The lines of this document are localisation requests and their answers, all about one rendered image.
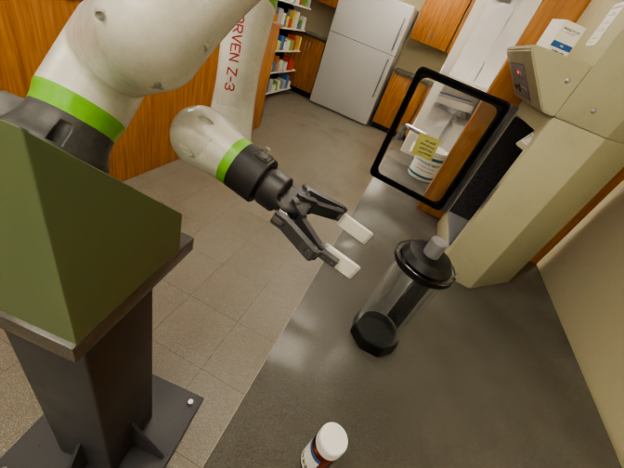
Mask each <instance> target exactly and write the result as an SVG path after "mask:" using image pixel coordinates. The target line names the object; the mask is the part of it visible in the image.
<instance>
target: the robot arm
mask: <svg viewBox="0 0 624 468"><path fill-rule="evenodd" d="M278 1H279V0H84V1H83V2H81V3H80V4H79V6H78V7H77V8H76V9H75V10H74V12H73V13H72V15H71V17H70V18H69V20H68V21H67V23H66V24H65V26H64V28H63V29H62V31H61V32H60V34H59V36H58V38H57V39H56V41H55V43H54V44H53V45H52V46H51V48H50V49H49V51H48V53H47V54H46V56H45V58H44V60H43V61H42V63H41V64H40V66H39V68H38V69H37V71H36V72H35V74H34V76H33V77H32V81H31V86H30V90H29V92H28V94H27V96H26V97H25V98H23V97H19V96H16V95H14V94H11V93H8V92H7V91H4V90H0V119H1V120H3V121H6V122H8V123H10V124H14V125H16V126H19V127H22V128H24V129H26V130H28V131H29V133H31V134H33V135H35V136H37V137H40V138H42V139H43V140H44V141H46V142H48V143H50V144H52V145H54V146H55V147H57V148H59V149H61V150H64V151H66V152H68V153H69V154H70V155H72V156H74V157H76V158H78V159H80V160H82V161H83V162H85V163H88V164H90V165H92V166H94V167H96V168H97V169H98V170H100V171H102V172H104V173H106V174H109V173H110V167H109V160H110V154H111V150H112V147H113V145H114V143H115V142H116V140H117V139H118V138H119V136H120V135H122V134H123V133H124V132H125V130H126V128H127V127H128V125H129V124H130V122H131V121H132V119H133V117H134V115H135V113H136V112H137V109H138V107H139V106H140V104H141V102H142V100H143V98H144V97H145V96H149V95H154V94H159V93H162V92H167V91H172V90H175V89H177V88H179V87H181V86H183V85H185V84H187V83H188V82H189V81H190V80H191V79H192V78H193V77H194V75H195V74H196V73H197V71H198V70H199V69H200V67H201V66H202V64H203V63H204V62H205V61H206V60H207V59H208V58H209V56H210V55H211V54H212V53H213V52H214V50H215V49H216V48H217V46H218V45H219V44H220V48H219V58H218V65H217V73H216V79H215V85H214V94H213V99H212V104H211V108H210V107H207V106H203V105H194V106H189V107H186V108H185V109H183V110H181V111H180V112H179V113H178V114H177V115H176V116H175V118H174V119H173V121H172V123H171V126H170V133H169V135H170V141H171V144H172V147H173V149H174V151H175V153H176V154H177V155H178V157H179V158H180V159H181V160H183V161H184V162H185V163H188V164H189V165H192V166H194V167H196V168H199V169H201V170H203V171H204V172H206V173H208V174H209V175H211V176H213V177H214V178H216V179H217V180H219V181H220V182H221V183H223V184H224V185H226V186H227V187H228V188H230V189H231V190H233V191H234V192H235V193H237V194H238V195H240V196H241V197H242V198H243V199H244V200H246V201H247V202H252V201H253V200H255V201H256V202H257V203H258V204H260V205H261V206H262V207H264V208H265V209H267V210H268V211H269V212H271V211H273V210H275V211H276V212H275V213H274V214H273V216H272V218H271V219H270V223H271V224H272V225H274V226H275V227H277V228H278V229H280V230H281V232H282V233H283V234H284V235H285V236H286V237H287V239H288V240H289V241H290V242H291V243H292V244H293V246H294V247H295V248H296V249H297V250H298V251H299V252H300V254H301V255H302V256H303V257H304V258H305V259H306V260H307V261H311V260H316V259H317V257H318V258H320V259H321V260H323V261H324V262H325V263H327V264H329V265H330V266H331V267H335V268H336V269H337V270H339V271H340V272H341V273H343V274H344V275H345V276H347V277H348V278H350V279H351V278H352V277H353V276H354V275H355V274H356V273H357V272H358V271H359V270H360V266H358V265H357V264H356V263H354V262H353V261H352V260H350V259H349V258H347V257H346V256H345V255H343V254H342V253H340V252H339V251H338V250H336V249H335V248H333V247H332V246H331V245H330V244H329V243H326V245H324V244H323V242H322V241H321V239H320V238H319V236H318V234H317V233H316V231H315V230H314V229H313V228H312V226H311V224H310V223H309V221H308V220H307V218H306V217H307V215H310V214H314V215H319V216H323V217H326V218H329V219H332V220H335V221H338V222H337V225H338V226H339V227H341V228H342V229H344V230H345V231H346V232H348V233H349V234H350V235H352V236H353V237H355V238H356V239H357V240H359V241H360V242H362V243H363V244H365V243H366V242H367V241H368V240H369V239H370V238H371V236H372V235H373V233H372V232H370V231H369V230H368V229H366V228H365V227H363V226H362V225H360V224H359V222H357V221H356V220H355V219H353V218H352V217H351V216H349V215H348V214H346V212H347V211H348V209H347V208H346V207H345V205H344V204H342V203H340V202H338V201H336V200H334V199H332V198H330V197H328V196H326V195H324V194H322V193H320V192H318V191H316V190H314V189H313V188H311V187H310V186H308V185H307V184H306V183H304V185H303V186H302V187H301V188H300V189H299V188H295V187H294V186H293V179H292V178H291V177H290V176H289V175H287V174H286V173H284V172H283V171H282V170H280V169H277V168H278V162H277V161H276V160H275V159H274V157H273V156H271V155H270V154H268V153H269V151H270V148H269V147H265V149H259V148H258V147H257V146H255V144H254V143H252V128H253V117H254V103H255V97H256V91H257V86H258V80H259V75H260V71H261V67H262V62H263V58H264V55H265V51H266V47H267V41H268V37H269V35H270V31H271V27H272V24H273V20H274V17H275V13H276V9H277V5H278ZM316 245H317V246H316ZM308 250H309V252H308Z"/></svg>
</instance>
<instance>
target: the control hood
mask: <svg viewBox="0 0 624 468"><path fill-rule="evenodd" d="M506 53H507V58H508V62H509V67H510V72H511V75H512V70H511V65H510V62H514V63H520V64H524V66H525V72H526V80H527V86H528V91H529V95H530V101H531V102H530V101H528V100H527V99H525V98H523V97H521V96H519V95H517V94H516V93H515V88H514V79H513V75H512V80H513V89H514V93H515V94H516V96H517V97H519V98H521V99H522V100H524V101H525V102H526V103H528V104H529V105H531V106H533V107H534V108H536V109H537V110H539V111H541V112H543V113H545V114H547V115H550V116H553V115H555V114H556V112H558V111H559V109H560V108H561V107H562V106H563V104H564V103H565V102H566V100H567V99H568V97H569V96H570V95H571V94H572V92H573V91H574V90H575V88H576V87H577V86H578V84H579V83H580V82H581V80H582V79H583V78H584V76H585V75H586V74H587V73H588V71H589V70H590V69H591V65H588V64H586V63H583V62H581V61H578V60H575V59H573V58H569V57H567V56H564V55H562V54H559V53H556V52H554V51H551V50H549V49H547V48H544V47H541V46H539V45H519V46H510V47H508V48H507V51H506Z"/></svg>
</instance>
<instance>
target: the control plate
mask: <svg viewBox="0 0 624 468"><path fill-rule="evenodd" d="M510 65H511V70H512V75H513V83H514V84H518V83H520V87H521V86H522V88H523V87H524V89H525V88H526V90H525V91H524V90H522V89H521V92H520V91H519V87H518V89H516V87H514V88H515V93H516V94H517V95H519V96H521V97H522V98H525V99H527V100H528V101H530V95H529V91H528V86H527V77H526V72H525V66H524V64H520V63H514V62H510ZM517 70H518V72H519V74H518V73H517ZM520 72H522V75H521V73H520ZM530 102H531V101H530Z"/></svg>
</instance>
